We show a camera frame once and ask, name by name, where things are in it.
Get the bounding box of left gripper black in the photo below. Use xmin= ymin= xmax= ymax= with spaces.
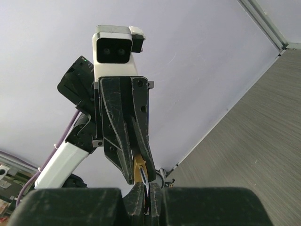
xmin=94 ymin=76 xmax=156 ymax=185

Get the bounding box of small brass padlock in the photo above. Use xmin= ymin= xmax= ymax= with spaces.
xmin=133 ymin=154 xmax=148 ymax=184

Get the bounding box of small padlock key bunch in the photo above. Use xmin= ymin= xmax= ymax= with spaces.
xmin=139 ymin=166 xmax=150 ymax=215

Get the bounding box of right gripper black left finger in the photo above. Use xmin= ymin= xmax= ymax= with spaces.
xmin=9 ymin=183 xmax=144 ymax=226

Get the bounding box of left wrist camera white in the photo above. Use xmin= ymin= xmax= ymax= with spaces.
xmin=92 ymin=25 xmax=146 ymax=81

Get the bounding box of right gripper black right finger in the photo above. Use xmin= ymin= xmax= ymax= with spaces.
xmin=150 ymin=184 xmax=273 ymax=226

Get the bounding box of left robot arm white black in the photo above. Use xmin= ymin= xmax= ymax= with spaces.
xmin=35 ymin=56 xmax=156 ymax=189

